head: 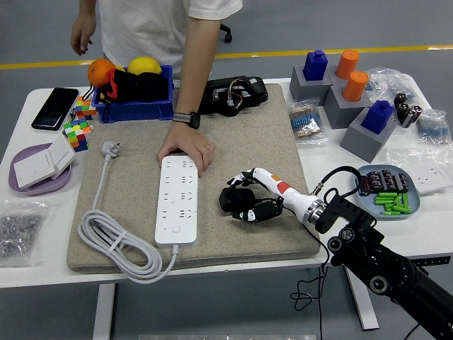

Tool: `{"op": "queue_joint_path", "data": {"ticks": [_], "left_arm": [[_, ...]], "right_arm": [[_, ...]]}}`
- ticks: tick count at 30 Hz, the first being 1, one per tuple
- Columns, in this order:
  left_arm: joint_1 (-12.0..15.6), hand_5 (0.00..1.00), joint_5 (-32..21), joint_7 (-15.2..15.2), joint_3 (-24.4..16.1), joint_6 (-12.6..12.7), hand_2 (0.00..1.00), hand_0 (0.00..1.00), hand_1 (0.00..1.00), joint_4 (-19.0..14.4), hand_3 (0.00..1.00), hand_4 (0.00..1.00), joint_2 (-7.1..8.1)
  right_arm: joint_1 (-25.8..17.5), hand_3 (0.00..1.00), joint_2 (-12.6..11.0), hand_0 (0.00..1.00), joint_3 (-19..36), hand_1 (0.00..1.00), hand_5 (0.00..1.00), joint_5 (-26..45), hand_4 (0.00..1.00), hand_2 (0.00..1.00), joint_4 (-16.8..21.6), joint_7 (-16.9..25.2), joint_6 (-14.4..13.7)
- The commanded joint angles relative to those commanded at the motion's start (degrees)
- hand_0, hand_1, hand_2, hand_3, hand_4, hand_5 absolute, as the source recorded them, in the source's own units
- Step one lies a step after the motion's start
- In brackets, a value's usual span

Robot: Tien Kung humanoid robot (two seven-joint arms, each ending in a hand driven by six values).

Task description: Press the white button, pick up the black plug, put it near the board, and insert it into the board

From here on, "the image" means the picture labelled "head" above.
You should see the person's left hand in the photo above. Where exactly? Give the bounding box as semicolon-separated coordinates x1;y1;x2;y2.
156;122;217;178

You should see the person's right hand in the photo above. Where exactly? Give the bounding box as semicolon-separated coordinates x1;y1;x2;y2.
69;13;97;57

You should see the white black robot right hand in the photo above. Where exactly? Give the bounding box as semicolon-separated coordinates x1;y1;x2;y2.
226;167;316;223

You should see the black plug adapter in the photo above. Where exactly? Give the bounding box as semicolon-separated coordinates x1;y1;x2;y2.
218;186;256;215

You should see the white power strip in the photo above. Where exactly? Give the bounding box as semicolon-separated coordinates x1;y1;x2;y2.
154;154;199;248

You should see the black wrist watch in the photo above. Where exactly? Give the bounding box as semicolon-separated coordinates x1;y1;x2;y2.
172;110;202;130

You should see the orange fruit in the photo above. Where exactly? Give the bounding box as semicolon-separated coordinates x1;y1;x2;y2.
87;58;117;89

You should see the grey-brown mat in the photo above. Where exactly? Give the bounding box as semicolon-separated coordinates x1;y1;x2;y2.
66;83;321;274

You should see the blue plastic bin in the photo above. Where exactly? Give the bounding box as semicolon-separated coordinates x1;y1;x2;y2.
91;64;176;124

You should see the person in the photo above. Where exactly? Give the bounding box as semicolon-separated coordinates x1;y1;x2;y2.
69;0;244;178

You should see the plain black cloth pouch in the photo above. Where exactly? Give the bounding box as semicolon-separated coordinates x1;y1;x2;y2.
136;72;170;103

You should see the black pouch with red lining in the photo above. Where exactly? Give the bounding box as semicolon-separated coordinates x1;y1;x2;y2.
84;68;139;114

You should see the large yellow lemon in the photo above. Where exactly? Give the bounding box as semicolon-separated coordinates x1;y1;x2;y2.
127;56;163;76

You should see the bag of taped resistors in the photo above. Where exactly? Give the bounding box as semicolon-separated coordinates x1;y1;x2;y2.
288;98;329;147

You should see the small colourful puzzle cube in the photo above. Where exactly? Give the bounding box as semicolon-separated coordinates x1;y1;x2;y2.
74;96;98;121

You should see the black smartphone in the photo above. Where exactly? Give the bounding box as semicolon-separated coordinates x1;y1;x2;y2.
30;87;80;132

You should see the dark brown capacitor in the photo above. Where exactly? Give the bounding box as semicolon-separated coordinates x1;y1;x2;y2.
393;172;410;194
357;175;371;198
379;169;396;192
367;170;382;194

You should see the grey block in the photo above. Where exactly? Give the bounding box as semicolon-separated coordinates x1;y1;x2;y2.
323;84;373;130
289;65;333;102
327;64;355;88
340;106;398;164

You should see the large colourful puzzle cube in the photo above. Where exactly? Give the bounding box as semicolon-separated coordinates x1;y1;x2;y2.
62;118;93;153

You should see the pile of green cylinders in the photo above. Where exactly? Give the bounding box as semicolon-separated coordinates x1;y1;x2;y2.
374;191;413;217

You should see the blue square peg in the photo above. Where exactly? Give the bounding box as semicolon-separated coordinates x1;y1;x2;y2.
302;49;329;81
360;100;395;135

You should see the orange cylinder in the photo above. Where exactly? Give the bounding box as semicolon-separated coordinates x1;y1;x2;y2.
341;70;370;103
334;49;360;81

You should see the blue-grey plate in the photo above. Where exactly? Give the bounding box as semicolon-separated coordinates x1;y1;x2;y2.
355;164;421;221

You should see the white table leg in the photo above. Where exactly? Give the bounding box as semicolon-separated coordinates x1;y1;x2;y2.
92;283;116;340
345;265;380;332

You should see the bag of black capacitors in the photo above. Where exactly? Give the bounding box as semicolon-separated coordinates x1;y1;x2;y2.
394;92;423;129

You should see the large clear bag of resistors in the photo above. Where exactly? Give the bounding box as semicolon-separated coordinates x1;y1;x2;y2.
364;67;420;107

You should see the purple plate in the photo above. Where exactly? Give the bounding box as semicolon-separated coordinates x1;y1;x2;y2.
8;142;74;198

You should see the small clear bag of resistors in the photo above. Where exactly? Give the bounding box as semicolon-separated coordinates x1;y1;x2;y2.
415;108;452;145

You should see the black table control panel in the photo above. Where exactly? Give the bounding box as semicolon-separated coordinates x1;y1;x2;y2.
413;255;442;267

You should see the bag of metal nuts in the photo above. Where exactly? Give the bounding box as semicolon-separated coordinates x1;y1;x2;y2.
0;200;50;268

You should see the white power cord with plug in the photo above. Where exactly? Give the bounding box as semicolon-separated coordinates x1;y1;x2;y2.
77;140;178;284

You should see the black device with coloured wires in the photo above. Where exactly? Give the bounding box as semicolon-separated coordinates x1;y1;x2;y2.
197;75;269;117

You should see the small white switch panel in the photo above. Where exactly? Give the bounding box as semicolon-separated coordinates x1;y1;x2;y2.
47;134;77;181

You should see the thin black adapter cord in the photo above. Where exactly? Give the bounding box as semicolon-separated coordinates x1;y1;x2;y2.
282;207;330;340

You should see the large white switch panel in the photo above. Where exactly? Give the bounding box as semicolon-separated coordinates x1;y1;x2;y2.
13;148;57;191

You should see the white wall socket in bag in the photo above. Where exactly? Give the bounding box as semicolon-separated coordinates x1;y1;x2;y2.
385;147;453;196

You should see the thin black cable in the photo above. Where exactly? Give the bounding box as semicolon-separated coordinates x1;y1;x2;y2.
403;320;424;340

